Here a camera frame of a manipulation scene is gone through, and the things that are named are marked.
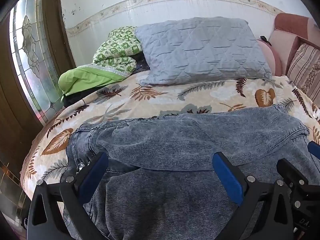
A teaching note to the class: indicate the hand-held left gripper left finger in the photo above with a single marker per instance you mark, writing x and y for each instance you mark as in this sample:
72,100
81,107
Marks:
93,175

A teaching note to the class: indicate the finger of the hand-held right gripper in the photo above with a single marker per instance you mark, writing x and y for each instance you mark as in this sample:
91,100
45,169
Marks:
290,171
314,147

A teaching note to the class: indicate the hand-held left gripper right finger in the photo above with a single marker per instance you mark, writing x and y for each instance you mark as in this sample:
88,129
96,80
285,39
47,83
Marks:
227,177

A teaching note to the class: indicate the grey-blue denim pants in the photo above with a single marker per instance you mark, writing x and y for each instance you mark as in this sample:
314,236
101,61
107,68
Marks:
175,142

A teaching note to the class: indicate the striped cushion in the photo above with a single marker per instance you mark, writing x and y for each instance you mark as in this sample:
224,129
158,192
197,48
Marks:
305,67

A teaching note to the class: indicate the leaf print blanket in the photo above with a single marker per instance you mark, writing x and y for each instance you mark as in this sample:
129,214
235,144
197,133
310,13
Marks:
200,95

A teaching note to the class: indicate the pink pillow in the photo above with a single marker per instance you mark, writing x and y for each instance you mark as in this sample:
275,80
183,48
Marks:
271,57

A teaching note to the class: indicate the small black item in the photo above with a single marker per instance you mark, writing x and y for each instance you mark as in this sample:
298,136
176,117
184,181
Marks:
265,40

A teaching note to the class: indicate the pink padded headboard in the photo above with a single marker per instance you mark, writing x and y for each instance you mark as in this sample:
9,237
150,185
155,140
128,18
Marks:
290,23

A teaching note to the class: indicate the green patterned quilt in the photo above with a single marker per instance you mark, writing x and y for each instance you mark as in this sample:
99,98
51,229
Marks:
112,47

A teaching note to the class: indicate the grey quilted pillow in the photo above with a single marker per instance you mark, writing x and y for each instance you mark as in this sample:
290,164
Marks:
200,50

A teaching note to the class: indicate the stained glass door panel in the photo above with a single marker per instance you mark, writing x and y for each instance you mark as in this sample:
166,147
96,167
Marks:
30,55

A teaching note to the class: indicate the brown wooden door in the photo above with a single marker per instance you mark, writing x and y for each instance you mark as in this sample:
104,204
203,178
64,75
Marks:
56,30

